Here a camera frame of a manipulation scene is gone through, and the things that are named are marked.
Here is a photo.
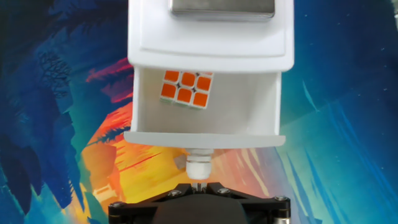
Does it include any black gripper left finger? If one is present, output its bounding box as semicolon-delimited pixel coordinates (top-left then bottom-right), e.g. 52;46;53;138
108;182;200;224

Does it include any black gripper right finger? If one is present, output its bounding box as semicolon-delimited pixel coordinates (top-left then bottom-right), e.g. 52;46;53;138
198;182;292;224

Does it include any white drawer with knob handle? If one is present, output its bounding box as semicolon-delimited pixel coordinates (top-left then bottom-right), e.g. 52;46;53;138
123;67;286;181

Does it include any white plastic drawer cabinet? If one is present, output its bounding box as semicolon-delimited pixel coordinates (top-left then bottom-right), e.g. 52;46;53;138
127;0;295;75

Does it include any forest sunset print cloth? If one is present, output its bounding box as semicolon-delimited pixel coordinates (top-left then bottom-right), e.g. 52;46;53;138
0;0;398;224

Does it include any orange green rubik's cube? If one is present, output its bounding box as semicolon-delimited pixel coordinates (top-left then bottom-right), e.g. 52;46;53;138
159;70;214;110

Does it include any grey metal plate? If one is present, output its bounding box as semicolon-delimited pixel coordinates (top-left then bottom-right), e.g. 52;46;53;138
169;0;276;22

